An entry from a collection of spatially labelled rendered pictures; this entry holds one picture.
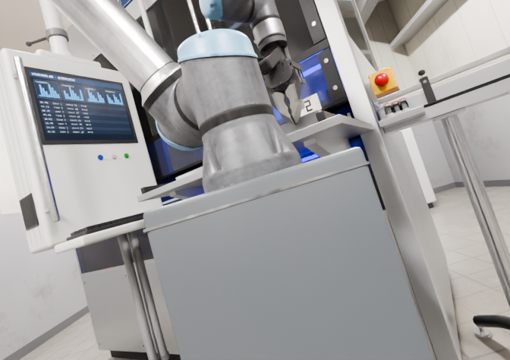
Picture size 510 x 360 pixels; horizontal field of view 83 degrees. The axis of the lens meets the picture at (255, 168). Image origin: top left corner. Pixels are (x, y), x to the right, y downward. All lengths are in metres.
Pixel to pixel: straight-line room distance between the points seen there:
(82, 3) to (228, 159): 0.37
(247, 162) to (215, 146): 0.05
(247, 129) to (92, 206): 0.99
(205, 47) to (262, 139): 0.15
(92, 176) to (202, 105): 0.96
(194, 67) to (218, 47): 0.04
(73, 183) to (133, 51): 0.82
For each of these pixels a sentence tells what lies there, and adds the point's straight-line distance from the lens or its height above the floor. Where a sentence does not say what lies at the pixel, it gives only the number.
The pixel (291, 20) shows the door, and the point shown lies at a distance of 1.19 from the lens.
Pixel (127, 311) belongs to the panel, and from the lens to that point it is 2.05.
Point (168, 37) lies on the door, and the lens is 1.57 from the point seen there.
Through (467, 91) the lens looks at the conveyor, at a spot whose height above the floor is 0.88.
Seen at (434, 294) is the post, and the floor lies 0.32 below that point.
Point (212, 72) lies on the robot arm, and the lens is 0.41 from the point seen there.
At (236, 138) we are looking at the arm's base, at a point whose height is 0.85.
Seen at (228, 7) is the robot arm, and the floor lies 1.18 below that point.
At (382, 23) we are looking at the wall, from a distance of 5.48.
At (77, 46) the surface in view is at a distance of 2.20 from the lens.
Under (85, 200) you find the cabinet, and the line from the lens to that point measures 1.30.
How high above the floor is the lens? 0.77
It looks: 5 degrees up
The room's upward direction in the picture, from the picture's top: 17 degrees counter-clockwise
